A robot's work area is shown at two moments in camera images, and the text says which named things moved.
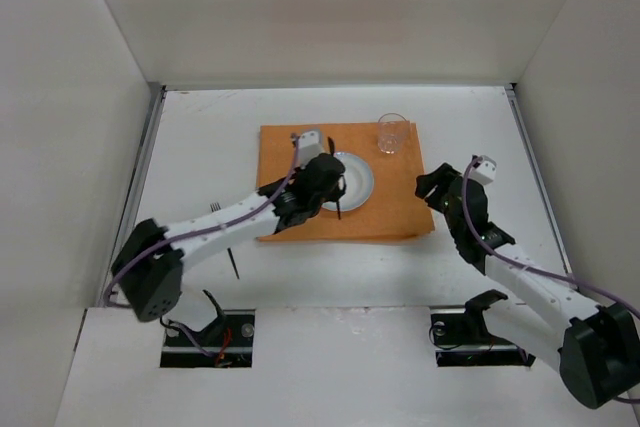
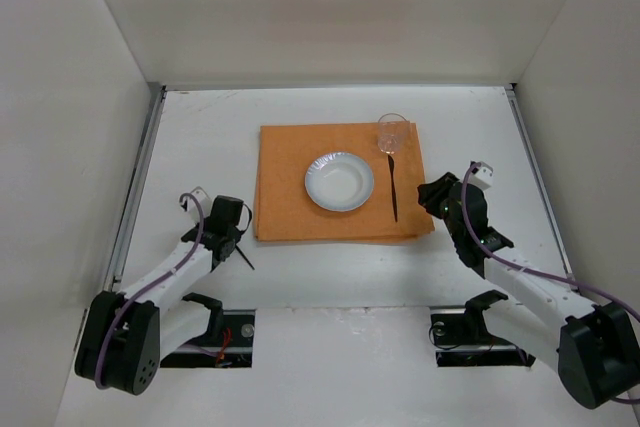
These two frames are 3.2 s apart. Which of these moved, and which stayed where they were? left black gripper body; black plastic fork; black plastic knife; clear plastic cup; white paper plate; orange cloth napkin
Moved: black plastic fork; black plastic knife; left black gripper body
Stayed: white paper plate; orange cloth napkin; clear plastic cup
